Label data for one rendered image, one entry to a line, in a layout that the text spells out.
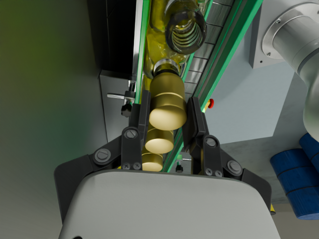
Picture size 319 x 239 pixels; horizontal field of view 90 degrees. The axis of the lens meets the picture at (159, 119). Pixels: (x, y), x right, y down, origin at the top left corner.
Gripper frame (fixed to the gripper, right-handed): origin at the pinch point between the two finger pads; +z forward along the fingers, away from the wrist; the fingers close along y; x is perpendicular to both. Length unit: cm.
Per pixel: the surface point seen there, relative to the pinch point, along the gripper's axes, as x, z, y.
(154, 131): -4.2, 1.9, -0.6
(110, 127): -41, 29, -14
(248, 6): 4.9, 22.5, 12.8
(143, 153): -10.4, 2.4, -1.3
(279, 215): -513, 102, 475
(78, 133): -12.8, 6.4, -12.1
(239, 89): -36, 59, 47
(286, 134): -154, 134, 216
